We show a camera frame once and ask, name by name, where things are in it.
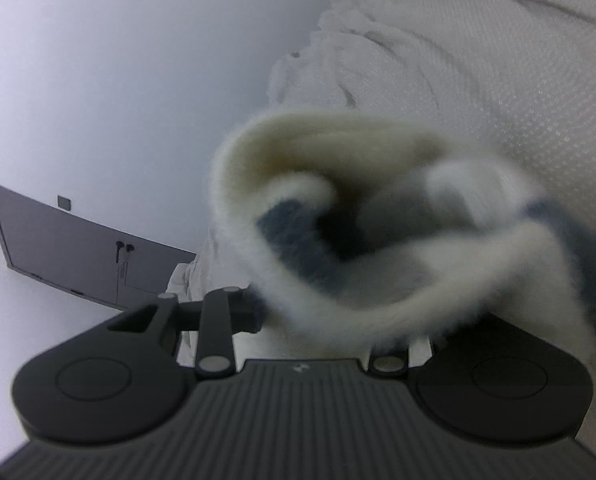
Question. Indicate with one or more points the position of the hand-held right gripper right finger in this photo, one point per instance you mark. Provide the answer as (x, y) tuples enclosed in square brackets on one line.
[(388, 363)]

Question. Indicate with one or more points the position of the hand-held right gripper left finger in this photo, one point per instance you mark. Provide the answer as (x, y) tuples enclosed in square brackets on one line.
[(216, 320)]

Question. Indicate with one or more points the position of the cream fuzzy sock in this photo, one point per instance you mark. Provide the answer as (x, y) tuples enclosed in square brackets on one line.
[(378, 240)]

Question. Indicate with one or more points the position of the grey door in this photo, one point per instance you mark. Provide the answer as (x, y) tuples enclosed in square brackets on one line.
[(77, 255)]

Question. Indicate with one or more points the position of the white bed sheet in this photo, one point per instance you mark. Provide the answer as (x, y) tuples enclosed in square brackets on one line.
[(478, 60)]

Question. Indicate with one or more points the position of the grey wall switch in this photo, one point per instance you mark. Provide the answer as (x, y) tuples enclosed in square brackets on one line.
[(65, 202)]

